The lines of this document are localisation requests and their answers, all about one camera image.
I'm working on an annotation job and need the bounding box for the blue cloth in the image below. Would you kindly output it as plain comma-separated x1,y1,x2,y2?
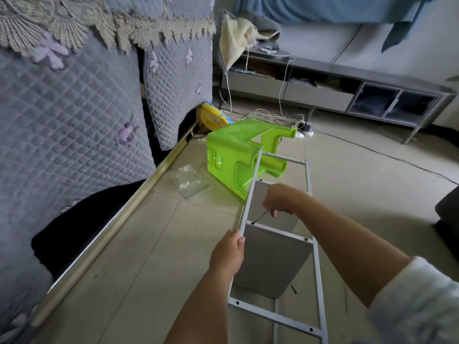
233,0,442,53

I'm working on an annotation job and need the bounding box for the person's left hand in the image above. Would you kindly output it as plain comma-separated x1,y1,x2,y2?
208,228,246,284

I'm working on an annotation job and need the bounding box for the grey sofa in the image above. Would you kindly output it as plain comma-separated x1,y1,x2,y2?
432,184,459,262

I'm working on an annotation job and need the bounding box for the white power strip with plugs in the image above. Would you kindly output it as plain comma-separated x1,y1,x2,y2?
294,119,317,138

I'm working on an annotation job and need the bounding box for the person's right hand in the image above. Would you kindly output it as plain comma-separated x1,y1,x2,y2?
262,183,313,218

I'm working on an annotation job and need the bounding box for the green plastic stool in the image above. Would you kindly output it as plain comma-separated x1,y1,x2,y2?
206,117,298,201

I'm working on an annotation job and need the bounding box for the white wooden board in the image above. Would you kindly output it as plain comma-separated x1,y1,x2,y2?
247,181,302,234
233,222,315,300

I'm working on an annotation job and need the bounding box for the person's left forearm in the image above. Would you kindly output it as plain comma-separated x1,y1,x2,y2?
164,272,238,344

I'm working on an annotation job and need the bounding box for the clear plastic screw bag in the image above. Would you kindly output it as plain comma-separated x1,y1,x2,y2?
171,164,212,201

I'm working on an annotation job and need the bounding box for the chrome metal base rail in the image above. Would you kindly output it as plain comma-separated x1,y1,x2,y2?
29,121,200,328

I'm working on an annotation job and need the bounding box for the person's right forearm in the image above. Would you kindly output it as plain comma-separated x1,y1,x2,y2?
297,197,413,309

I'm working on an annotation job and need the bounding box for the person's white shirt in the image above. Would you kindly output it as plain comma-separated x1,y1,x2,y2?
366,256,459,344

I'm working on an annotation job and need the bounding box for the long dark cable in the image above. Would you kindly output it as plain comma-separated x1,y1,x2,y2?
314,129,459,185

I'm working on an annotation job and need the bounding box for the grey marble TV cabinet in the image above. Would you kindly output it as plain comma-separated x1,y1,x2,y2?
219,46,456,145

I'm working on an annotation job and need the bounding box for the yellow plastic basket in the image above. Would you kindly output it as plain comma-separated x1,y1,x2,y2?
196,101,234,133

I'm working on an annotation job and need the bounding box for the tangle of white cables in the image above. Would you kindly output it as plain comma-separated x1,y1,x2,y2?
219,46,317,140

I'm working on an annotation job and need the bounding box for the white metal frame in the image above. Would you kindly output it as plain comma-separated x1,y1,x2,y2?
227,149,331,344

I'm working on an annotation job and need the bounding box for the pile of pale cloth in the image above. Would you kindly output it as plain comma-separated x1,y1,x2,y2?
217,12,282,70

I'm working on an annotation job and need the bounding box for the grey textured furniture cover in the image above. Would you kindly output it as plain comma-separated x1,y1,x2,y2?
0,0,216,344

